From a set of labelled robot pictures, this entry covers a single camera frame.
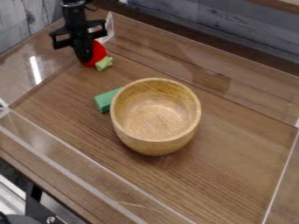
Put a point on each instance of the black metal table leg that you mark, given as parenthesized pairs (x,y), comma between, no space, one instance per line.
(35,209)

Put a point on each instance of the green foam block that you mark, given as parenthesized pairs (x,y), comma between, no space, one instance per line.
(105,99)

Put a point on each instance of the clear acrylic corner bracket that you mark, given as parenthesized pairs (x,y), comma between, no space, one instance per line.
(110,28)

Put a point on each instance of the red plush strawberry toy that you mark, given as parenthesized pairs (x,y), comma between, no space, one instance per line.
(101,60)

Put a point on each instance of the wooden bowl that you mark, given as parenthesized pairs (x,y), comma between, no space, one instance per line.
(157,114)

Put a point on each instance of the clear acrylic tray wall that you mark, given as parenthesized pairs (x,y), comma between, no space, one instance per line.
(218,181)

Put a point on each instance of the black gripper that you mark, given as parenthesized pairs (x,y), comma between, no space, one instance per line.
(74,34)

